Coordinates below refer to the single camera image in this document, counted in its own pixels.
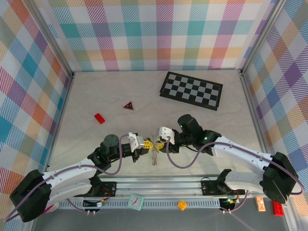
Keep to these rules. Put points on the metal disc with key rings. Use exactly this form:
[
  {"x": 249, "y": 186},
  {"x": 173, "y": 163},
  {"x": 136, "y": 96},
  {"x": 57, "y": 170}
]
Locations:
[{"x": 154, "y": 156}]

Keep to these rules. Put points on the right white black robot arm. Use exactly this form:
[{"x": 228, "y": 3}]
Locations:
[{"x": 240, "y": 151}]

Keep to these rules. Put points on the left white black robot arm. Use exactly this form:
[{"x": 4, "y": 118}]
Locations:
[{"x": 72, "y": 178}]

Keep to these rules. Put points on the small red plastic block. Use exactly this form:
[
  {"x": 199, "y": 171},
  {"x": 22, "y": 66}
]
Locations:
[{"x": 99, "y": 118}]

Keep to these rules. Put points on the black grey checkerboard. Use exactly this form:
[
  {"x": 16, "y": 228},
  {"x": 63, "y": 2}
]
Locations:
[{"x": 190, "y": 89}]

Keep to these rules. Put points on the red black triangle piece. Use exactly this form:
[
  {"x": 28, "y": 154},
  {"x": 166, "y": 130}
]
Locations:
[{"x": 128, "y": 106}]

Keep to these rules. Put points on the teal square alarm clock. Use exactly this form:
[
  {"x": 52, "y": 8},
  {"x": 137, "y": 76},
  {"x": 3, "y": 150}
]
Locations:
[{"x": 135, "y": 202}]

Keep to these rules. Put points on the orange toy brick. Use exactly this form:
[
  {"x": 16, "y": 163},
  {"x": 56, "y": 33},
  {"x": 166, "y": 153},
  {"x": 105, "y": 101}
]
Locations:
[{"x": 182, "y": 205}]

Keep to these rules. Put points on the pink plastic cup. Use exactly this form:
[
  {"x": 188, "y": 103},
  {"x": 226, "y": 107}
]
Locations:
[{"x": 50, "y": 209}]

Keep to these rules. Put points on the red toy brick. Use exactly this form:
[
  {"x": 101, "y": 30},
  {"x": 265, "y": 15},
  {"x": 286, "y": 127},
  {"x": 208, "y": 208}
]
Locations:
[{"x": 278, "y": 210}]

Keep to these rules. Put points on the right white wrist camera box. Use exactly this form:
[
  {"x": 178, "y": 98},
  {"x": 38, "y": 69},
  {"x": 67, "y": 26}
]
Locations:
[{"x": 165, "y": 133}]

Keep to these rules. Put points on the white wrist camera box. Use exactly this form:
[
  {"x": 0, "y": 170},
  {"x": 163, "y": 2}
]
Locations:
[
  {"x": 136, "y": 140},
  {"x": 165, "y": 133}
]

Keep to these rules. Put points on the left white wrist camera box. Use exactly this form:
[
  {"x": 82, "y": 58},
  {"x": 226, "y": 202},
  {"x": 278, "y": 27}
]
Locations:
[{"x": 136, "y": 140}]

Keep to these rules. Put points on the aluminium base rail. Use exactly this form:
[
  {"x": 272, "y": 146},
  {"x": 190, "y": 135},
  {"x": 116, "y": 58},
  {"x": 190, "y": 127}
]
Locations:
[{"x": 156, "y": 185}]

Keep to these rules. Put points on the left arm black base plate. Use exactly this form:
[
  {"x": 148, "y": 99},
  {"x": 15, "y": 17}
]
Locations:
[{"x": 108, "y": 190}]

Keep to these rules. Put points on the aluminium side rail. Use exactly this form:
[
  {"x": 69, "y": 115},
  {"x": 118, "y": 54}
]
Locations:
[
  {"x": 253, "y": 108},
  {"x": 59, "y": 125}
]

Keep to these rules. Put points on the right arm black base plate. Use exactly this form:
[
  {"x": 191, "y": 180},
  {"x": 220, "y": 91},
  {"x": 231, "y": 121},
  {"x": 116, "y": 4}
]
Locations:
[{"x": 209, "y": 188}]

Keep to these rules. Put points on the aluminium frame post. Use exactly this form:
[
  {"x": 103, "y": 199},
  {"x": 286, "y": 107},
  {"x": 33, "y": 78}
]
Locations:
[
  {"x": 263, "y": 36},
  {"x": 54, "y": 43}
]

